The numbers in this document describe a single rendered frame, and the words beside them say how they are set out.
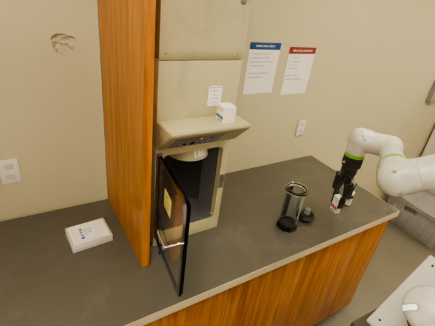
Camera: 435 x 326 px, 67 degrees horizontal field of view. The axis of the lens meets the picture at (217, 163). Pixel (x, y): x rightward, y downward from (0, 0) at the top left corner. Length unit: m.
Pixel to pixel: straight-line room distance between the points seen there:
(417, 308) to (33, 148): 1.47
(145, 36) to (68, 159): 0.82
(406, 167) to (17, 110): 1.41
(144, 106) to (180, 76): 0.19
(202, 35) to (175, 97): 0.22
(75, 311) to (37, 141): 0.70
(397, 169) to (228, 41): 0.70
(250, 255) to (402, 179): 0.67
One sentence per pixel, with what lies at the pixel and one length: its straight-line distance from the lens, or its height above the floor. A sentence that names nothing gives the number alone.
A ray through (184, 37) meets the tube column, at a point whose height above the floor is 1.78.
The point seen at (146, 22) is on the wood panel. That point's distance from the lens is 0.94.
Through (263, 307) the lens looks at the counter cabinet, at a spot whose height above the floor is 0.59.
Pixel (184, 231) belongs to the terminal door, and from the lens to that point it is 0.99.
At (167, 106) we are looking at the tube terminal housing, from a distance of 1.13.
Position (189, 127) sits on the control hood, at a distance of 1.10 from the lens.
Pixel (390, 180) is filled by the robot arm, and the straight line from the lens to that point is 1.20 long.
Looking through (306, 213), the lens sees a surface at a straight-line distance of 1.72.
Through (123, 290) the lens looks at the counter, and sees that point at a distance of 1.30.
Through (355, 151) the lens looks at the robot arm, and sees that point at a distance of 1.63.
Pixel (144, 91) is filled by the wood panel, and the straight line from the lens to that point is 0.98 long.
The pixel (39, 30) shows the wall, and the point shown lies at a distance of 1.42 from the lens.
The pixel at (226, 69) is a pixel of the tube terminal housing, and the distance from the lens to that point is 1.19.
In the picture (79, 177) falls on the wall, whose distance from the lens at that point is 1.66.
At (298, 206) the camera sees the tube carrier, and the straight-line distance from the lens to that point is 1.55.
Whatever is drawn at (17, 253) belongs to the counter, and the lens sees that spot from 1.52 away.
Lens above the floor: 1.94
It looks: 29 degrees down
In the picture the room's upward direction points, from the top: 8 degrees clockwise
